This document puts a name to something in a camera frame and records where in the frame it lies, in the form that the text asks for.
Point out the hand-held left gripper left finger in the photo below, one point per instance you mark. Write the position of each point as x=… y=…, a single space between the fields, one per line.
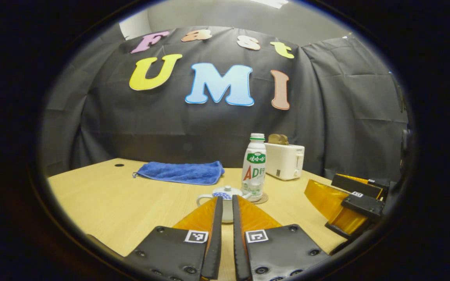
x=216 y=246

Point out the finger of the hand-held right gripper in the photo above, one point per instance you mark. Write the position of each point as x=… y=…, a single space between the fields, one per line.
x=363 y=205
x=356 y=184

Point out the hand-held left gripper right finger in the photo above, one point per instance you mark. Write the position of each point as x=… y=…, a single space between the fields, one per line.
x=237 y=249

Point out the white ceramic teacup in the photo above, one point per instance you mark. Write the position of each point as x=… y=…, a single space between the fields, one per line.
x=228 y=212

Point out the round brown coaster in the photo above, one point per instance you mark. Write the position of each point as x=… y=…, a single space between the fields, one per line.
x=265 y=200

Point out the white green-label water bottle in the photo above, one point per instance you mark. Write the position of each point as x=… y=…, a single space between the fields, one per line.
x=254 y=171

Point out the white toaster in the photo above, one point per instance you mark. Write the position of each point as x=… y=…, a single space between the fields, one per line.
x=285 y=160

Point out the blue towel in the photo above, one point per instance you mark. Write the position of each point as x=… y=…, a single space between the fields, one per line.
x=182 y=173

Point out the brown toast slice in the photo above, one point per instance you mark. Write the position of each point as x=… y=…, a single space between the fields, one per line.
x=284 y=139
x=274 y=139

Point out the black backdrop cloth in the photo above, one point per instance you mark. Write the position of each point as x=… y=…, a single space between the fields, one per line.
x=162 y=128

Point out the ceiling light panel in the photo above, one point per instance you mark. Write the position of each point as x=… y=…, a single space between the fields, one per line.
x=272 y=3

